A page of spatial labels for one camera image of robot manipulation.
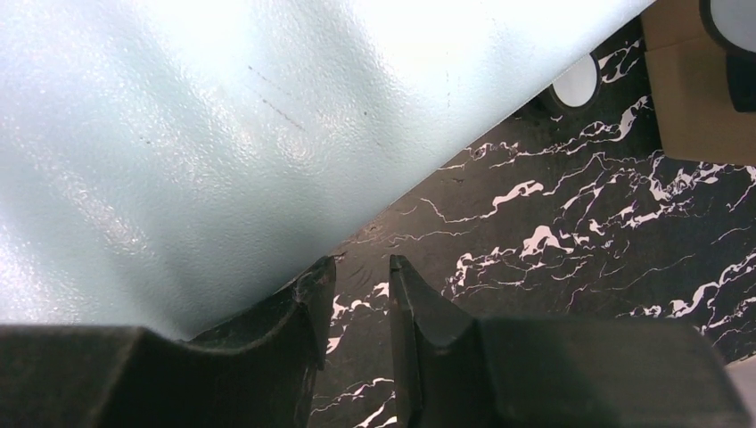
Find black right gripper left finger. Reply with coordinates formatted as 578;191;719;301
1;257;336;427

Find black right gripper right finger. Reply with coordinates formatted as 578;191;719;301
389;255;751;427

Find light blue suitcase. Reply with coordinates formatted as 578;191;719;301
1;1;647;339

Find tan plastic toolbox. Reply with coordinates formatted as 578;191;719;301
641;1;755;166

